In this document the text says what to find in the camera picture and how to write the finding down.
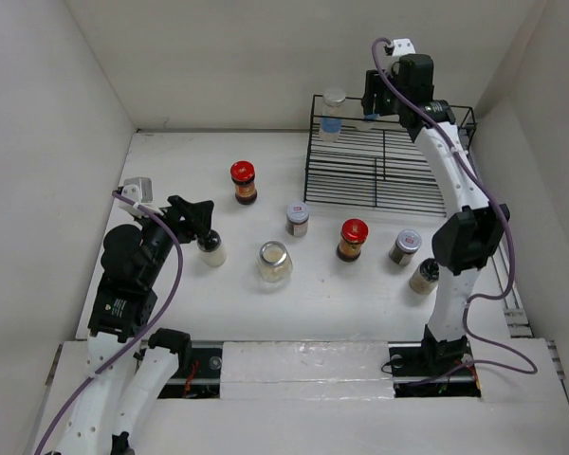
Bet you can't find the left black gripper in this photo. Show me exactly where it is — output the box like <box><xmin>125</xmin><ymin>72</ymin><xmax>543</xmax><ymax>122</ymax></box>
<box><xmin>134</xmin><ymin>193</ymin><xmax>212</xmax><ymax>283</ymax></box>

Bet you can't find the open glass jar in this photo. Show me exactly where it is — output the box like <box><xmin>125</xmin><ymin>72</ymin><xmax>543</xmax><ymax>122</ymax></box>
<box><xmin>257</xmin><ymin>241</ymin><xmax>293</xmax><ymax>292</ymax></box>

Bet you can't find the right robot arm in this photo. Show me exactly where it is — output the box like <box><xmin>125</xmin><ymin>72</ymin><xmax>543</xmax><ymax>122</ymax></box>
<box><xmin>361</xmin><ymin>48</ymin><xmax>509</xmax><ymax>377</ymax></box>

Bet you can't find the metal mounting rail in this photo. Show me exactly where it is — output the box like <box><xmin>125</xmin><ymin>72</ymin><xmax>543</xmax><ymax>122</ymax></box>
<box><xmin>159</xmin><ymin>341</ymin><xmax>481</xmax><ymax>400</ymax></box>

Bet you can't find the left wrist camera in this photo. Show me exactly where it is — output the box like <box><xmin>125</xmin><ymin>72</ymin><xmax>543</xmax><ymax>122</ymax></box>
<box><xmin>119</xmin><ymin>177</ymin><xmax>154</xmax><ymax>206</ymax></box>

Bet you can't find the black wire rack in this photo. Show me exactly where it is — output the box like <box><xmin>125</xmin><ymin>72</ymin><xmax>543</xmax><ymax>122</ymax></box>
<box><xmin>303</xmin><ymin>92</ymin><xmax>478</xmax><ymax>218</ymax></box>

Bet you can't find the black cap beige bottle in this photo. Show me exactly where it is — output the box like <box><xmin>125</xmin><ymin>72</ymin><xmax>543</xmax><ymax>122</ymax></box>
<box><xmin>409</xmin><ymin>258</ymin><xmax>440</xmax><ymax>295</ymax></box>

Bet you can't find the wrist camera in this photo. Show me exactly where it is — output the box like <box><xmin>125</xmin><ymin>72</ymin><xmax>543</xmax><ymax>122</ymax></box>
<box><xmin>119</xmin><ymin>177</ymin><xmax>154</xmax><ymax>206</ymax></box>
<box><xmin>387</xmin><ymin>38</ymin><xmax>416</xmax><ymax>59</ymax></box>

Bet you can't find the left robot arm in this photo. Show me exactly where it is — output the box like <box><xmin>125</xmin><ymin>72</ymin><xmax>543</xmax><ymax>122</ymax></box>
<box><xmin>35</xmin><ymin>185</ymin><xmax>221</xmax><ymax>454</ymax></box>

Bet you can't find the red lid sauce jar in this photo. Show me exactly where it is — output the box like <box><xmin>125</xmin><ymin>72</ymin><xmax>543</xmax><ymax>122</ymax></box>
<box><xmin>337</xmin><ymin>218</ymin><xmax>369</xmax><ymax>262</ymax></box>
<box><xmin>230</xmin><ymin>160</ymin><xmax>257</xmax><ymax>205</ymax></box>

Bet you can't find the silver lid spice shaker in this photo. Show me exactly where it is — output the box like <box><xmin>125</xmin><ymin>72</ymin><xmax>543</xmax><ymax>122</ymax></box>
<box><xmin>319</xmin><ymin>87</ymin><xmax>346</xmax><ymax>142</ymax></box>

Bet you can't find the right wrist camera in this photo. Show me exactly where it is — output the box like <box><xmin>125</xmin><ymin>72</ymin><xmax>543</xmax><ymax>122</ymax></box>
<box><xmin>387</xmin><ymin>38</ymin><xmax>416</xmax><ymax>59</ymax></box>

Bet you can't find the white lid dark jar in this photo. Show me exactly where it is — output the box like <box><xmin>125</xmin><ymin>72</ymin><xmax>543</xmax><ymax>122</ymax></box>
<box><xmin>285</xmin><ymin>202</ymin><xmax>309</xmax><ymax>237</ymax></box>

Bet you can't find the black cap white bottle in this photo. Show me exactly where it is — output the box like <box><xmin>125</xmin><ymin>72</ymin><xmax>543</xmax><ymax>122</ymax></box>
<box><xmin>197</xmin><ymin>229</ymin><xmax>227</xmax><ymax>267</ymax></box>

